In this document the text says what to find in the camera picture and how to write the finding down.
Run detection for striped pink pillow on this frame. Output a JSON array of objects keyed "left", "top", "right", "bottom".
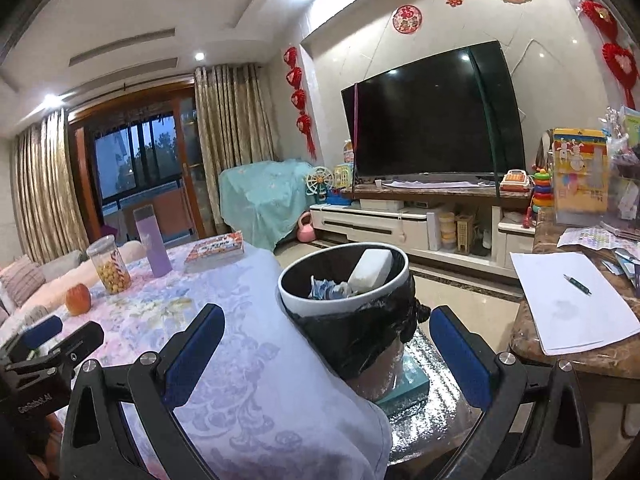
[{"left": 0, "top": 255, "right": 46, "bottom": 307}]

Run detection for black flat television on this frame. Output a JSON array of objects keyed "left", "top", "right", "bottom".
[{"left": 341, "top": 40, "right": 527, "bottom": 186}]

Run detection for floral tablecloth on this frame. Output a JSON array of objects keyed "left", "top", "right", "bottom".
[{"left": 0, "top": 240, "right": 393, "bottom": 480}]

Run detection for green pen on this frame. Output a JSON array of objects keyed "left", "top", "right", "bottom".
[{"left": 563, "top": 274, "right": 592, "bottom": 296}]

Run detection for beige patterned curtain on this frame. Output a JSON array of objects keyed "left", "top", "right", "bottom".
[
  {"left": 10, "top": 110, "right": 91, "bottom": 266},
  {"left": 194, "top": 62, "right": 278, "bottom": 233}
]

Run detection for wooden glass sliding door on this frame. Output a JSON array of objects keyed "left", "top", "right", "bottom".
[{"left": 67, "top": 85, "right": 221, "bottom": 256}]

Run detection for large red heart hanging decoration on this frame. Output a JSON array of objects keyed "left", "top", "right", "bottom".
[{"left": 555, "top": 0, "right": 640, "bottom": 111}]

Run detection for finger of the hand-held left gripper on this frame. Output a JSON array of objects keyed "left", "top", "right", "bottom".
[
  {"left": 5, "top": 321, "right": 105, "bottom": 376},
  {"left": 10, "top": 314, "right": 64, "bottom": 356}
]

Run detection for red apple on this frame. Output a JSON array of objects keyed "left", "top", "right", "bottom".
[{"left": 65, "top": 283, "right": 92, "bottom": 317}]

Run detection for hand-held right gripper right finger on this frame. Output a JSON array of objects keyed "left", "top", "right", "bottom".
[{"left": 429, "top": 305, "right": 593, "bottom": 480}]

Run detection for silver foil table cover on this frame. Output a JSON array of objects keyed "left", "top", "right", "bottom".
[{"left": 385, "top": 325, "right": 481, "bottom": 466}]

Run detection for stacked yellow containers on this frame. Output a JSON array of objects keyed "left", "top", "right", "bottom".
[{"left": 440, "top": 211, "right": 457, "bottom": 251}]

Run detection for teal cover cloth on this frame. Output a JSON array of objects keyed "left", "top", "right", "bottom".
[{"left": 219, "top": 159, "right": 318, "bottom": 251}]

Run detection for ring stacker toy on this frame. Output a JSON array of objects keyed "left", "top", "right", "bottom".
[{"left": 530, "top": 167, "right": 553, "bottom": 213}]

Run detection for white television cabinet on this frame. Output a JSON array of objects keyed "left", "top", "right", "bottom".
[{"left": 309, "top": 182, "right": 538, "bottom": 281}]

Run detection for purple drink bottle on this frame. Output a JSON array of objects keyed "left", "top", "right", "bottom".
[{"left": 132, "top": 204, "right": 173, "bottom": 278}]

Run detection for blue snack wrapper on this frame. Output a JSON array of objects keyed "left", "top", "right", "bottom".
[{"left": 309, "top": 275, "right": 358, "bottom": 301}]

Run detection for dotted sticker sheet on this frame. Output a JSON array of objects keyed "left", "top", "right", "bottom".
[{"left": 556, "top": 225, "right": 626, "bottom": 251}]

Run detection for clear plastic wrapped bundle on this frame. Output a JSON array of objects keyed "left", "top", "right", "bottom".
[{"left": 600, "top": 105, "right": 640, "bottom": 241}]

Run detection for colourful cover book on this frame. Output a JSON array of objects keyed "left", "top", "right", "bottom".
[{"left": 183, "top": 231, "right": 246, "bottom": 273}]

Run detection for teal flat box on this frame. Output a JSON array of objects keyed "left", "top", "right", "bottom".
[{"left": 375, "top": 355, "right": 431, "bottom": 416}]

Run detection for white round bin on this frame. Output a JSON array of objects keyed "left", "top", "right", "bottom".
[{"left": 277, "top": 242, "right": 416, "bottom": 402}]

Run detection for brown marble side table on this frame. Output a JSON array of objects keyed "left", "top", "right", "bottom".
[{"left": 507, "top": 200, "right": 640, "bottom": 441}]

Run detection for round red wall decoration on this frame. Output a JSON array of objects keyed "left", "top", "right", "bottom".
[{"left": 392, "top": 5, "right": 422, "bottom": 34}]

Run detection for yellow picture card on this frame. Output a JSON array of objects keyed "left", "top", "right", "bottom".
[{"left": 547, "top": 127, "right": 611, "bottom": 226}]

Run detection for clear snack jar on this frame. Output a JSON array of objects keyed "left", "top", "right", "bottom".
[{"left": 86, "top": 235, "right": 132, "bottom": 295}]

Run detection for black bin bag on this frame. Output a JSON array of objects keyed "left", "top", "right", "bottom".
[{"left": 280, "top": 245, "right": 431, "bottom": 378}]

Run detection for light fabric sofa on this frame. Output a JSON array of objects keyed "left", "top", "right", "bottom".
[{"left": 0, "top": 240, "right": 146, "bottom": 341}]

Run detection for white paper sheet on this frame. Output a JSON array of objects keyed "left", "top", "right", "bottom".
[{"left": 510, "top": 251, "right": 640, "bottom": 356}]

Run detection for yellow toy house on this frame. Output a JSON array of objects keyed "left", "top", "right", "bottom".
[{"left": 332, "top": 164, "right": 355, "bottom": 191}]

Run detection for toy telephone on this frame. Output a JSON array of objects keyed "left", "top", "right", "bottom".
[{"left": 500, "top": 170, "right": 531, "bottom": 192}]

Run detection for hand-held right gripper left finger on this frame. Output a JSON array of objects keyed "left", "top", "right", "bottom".
[{"left": 59, "top": 304, "right": 226, "bottom": 480}]

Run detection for ferris wheel toy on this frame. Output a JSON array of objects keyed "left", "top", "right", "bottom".
[{"left": 306, "top": 166, "right": 335, "bottom": 203}]

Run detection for pink kettlebell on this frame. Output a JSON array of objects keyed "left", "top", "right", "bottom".
[{"left": 296, "top": 211, "right": 317, "bottom": 243}]

